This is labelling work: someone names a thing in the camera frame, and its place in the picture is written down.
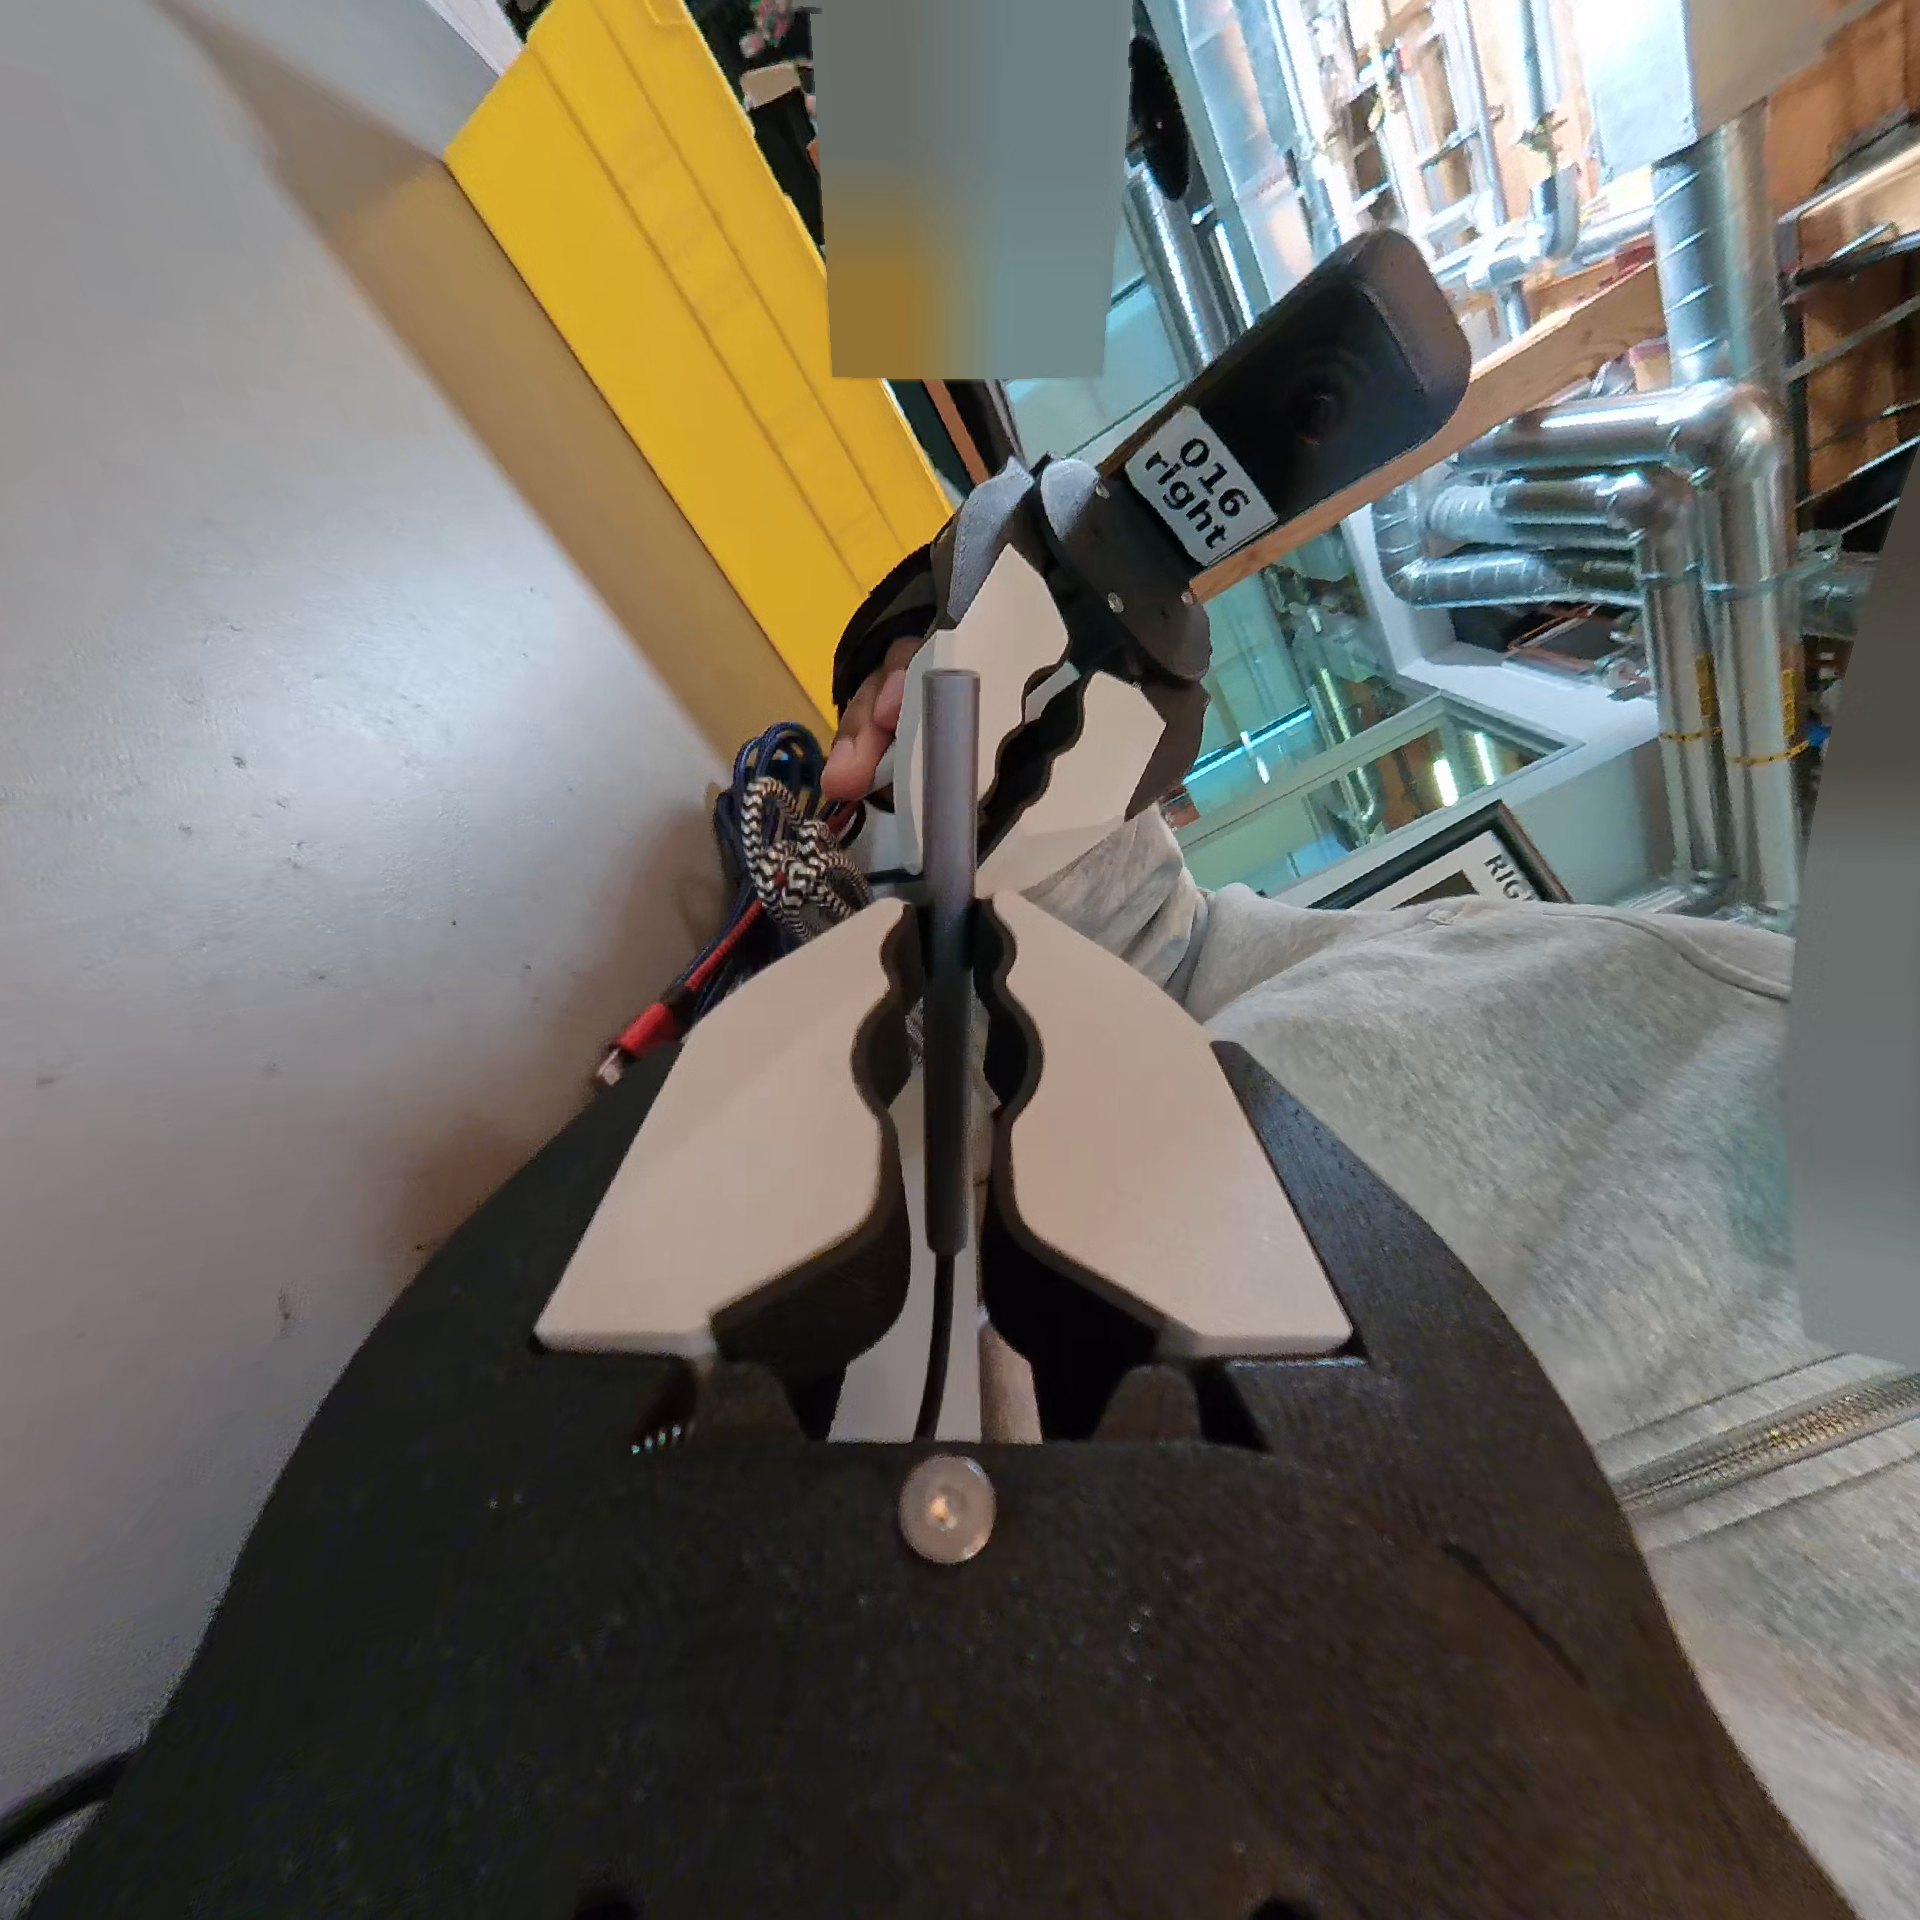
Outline black framed sign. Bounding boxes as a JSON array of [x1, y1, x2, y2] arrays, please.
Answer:
[[1306, 802, 1569, 910]]

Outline black round disc on pole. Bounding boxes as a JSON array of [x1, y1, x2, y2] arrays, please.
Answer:
[[1124, 29, 1198, 197]]

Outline person's grey hoodie torso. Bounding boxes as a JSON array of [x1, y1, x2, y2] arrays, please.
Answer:
[[1200, 877, 1920, 1920]]

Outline person's right hand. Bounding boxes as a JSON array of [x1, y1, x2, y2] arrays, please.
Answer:
[[824, 666, 913, 805]]

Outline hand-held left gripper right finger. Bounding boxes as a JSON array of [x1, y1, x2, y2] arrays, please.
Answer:
[[984, 895, 1353, 1359]]

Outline person's right forearm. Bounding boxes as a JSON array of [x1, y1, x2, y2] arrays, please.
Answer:
[[1036, 808, 1249, 1037]]

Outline yellow plastic bin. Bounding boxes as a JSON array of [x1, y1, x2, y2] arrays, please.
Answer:
[[447, 0, 963, 721]]

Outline thin black hub cable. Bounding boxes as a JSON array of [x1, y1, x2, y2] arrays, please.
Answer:
[[908, 1247, 963, 1444]]

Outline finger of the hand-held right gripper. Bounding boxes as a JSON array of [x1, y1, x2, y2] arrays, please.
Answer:
[[874, 576, 1074, 840], [976, 666, 1169, 888]]

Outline slim grey usb hub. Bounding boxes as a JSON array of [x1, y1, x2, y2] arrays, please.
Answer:
[[919, 670, 988, 1255]]

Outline wooden beam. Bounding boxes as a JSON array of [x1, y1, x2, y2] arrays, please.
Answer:
[[1200, 270, 1673, 601]]

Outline white paper sheet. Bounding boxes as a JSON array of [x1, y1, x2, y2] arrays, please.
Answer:
[[427, 0, 531, 73]]

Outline silver ventilation pipes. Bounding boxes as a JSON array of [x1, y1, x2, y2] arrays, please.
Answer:
[[1118, 0, 1825, 917]]

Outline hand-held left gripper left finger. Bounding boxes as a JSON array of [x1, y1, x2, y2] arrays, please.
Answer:
[[535, 895, 921, 1359]]

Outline black white braided cable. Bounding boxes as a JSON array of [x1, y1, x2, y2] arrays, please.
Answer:
[[737, 772, 881, 961]]

